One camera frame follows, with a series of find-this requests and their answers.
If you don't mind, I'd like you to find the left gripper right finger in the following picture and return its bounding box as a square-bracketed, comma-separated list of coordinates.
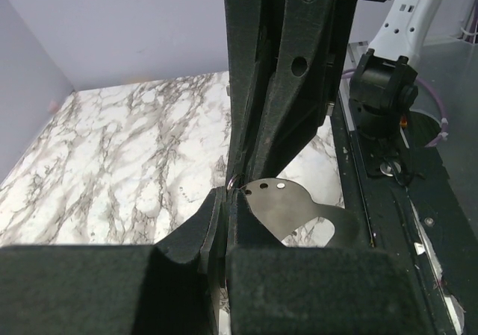
[226, 191, 426, 334]

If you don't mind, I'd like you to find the silver metal bottle opener keychain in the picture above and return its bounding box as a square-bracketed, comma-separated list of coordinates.
[208, 178, 370, 335]

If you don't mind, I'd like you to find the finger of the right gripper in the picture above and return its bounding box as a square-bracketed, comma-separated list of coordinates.
[246, 0, 355, 181]
[224, 0, 262, 181]

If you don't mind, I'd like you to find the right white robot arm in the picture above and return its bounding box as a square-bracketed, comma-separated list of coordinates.
[224, 0, 441, 189]

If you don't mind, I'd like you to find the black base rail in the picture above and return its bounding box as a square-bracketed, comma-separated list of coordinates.
[330, 43, 478, 335]

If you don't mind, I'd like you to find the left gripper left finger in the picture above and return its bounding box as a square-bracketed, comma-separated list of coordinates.
[1, 187, 225, 334]

